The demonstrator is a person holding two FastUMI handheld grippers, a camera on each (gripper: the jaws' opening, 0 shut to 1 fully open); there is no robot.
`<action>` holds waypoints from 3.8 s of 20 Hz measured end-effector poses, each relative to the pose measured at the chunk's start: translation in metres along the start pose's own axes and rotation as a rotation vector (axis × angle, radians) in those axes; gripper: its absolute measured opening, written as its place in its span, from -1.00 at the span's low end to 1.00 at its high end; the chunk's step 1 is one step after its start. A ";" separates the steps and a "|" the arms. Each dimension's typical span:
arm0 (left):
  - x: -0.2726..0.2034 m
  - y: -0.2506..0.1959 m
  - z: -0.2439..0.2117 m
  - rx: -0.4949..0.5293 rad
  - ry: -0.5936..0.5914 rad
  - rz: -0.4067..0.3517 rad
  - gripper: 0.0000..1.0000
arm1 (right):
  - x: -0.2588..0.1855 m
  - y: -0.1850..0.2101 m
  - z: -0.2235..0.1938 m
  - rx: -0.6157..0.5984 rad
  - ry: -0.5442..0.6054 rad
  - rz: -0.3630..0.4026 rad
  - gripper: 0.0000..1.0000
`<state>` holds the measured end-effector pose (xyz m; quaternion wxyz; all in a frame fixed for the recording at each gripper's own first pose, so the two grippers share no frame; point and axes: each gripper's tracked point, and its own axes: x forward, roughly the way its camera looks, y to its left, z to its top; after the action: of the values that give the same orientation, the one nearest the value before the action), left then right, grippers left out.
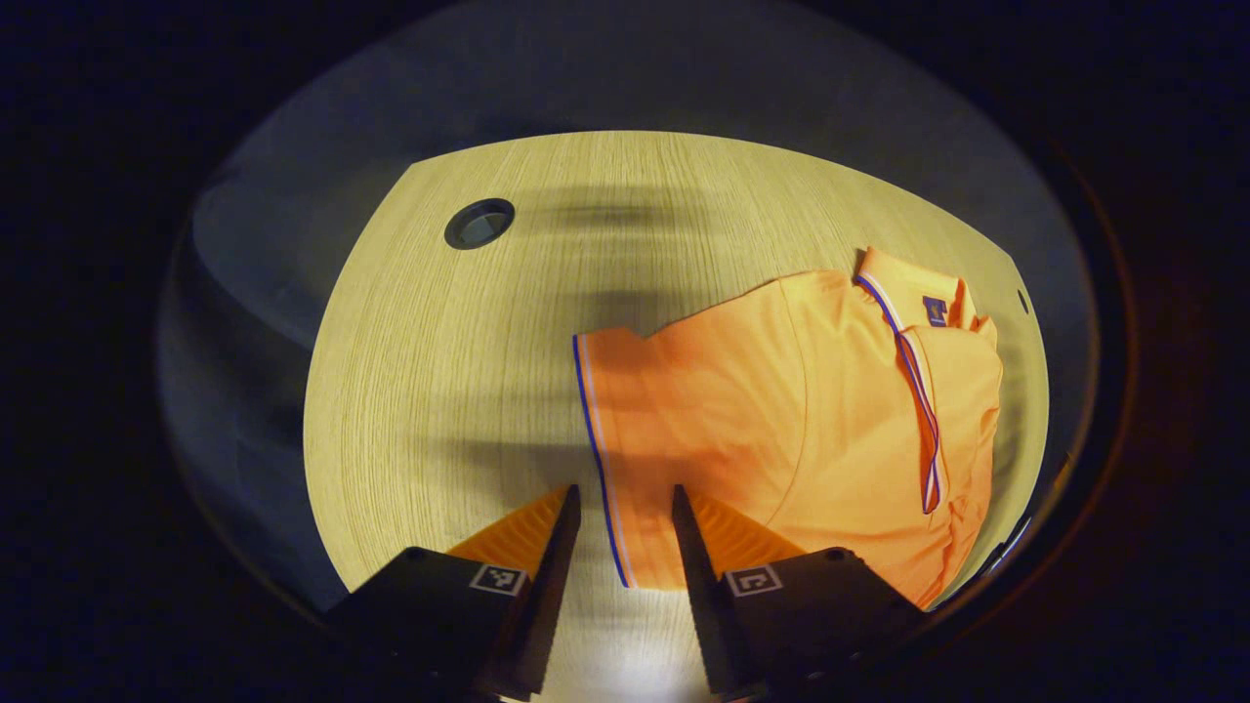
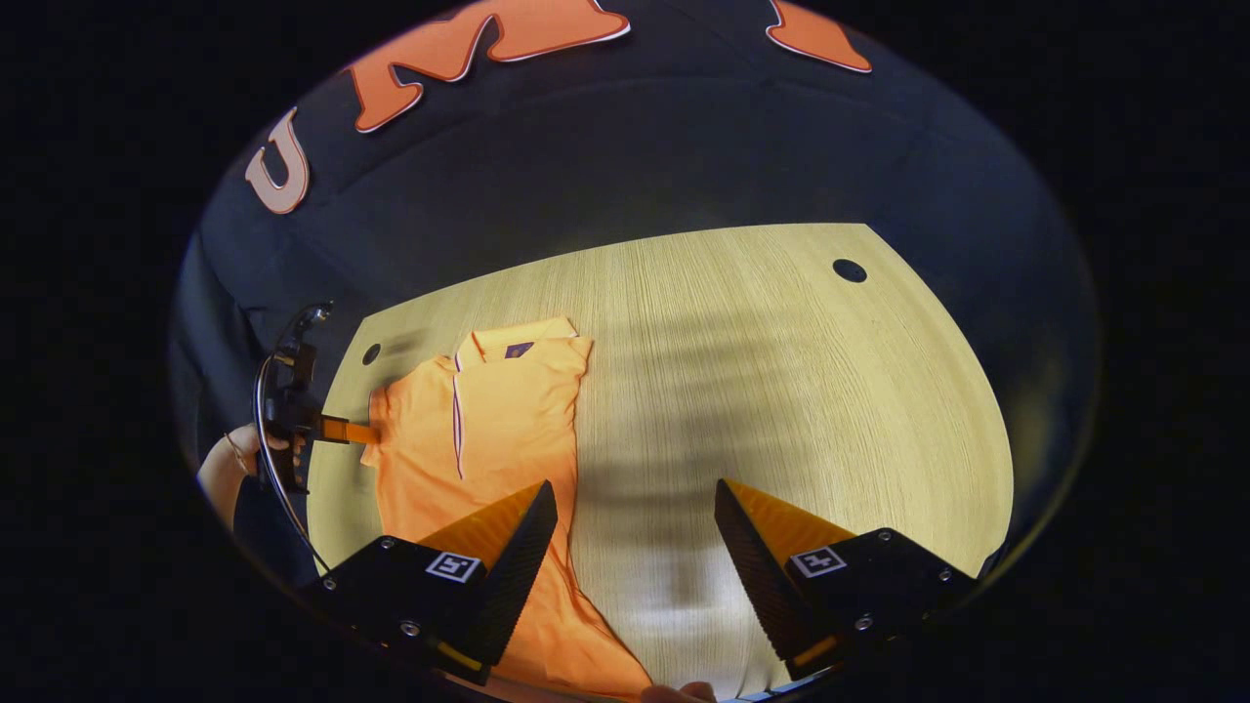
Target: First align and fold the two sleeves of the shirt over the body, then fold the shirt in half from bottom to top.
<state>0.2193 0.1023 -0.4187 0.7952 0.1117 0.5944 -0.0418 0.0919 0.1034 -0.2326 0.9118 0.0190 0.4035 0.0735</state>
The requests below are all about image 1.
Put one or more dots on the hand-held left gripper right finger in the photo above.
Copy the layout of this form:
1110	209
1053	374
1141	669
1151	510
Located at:
705	596

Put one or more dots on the large black table grommet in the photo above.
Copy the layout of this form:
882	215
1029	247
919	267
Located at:
479	224

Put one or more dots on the shiny metal frame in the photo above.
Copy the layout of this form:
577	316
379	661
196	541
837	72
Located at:
1006	552

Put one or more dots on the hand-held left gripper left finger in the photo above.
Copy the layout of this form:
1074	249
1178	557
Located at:
547	605

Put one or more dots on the orange T-shirt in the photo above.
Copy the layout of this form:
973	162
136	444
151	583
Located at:
781	410

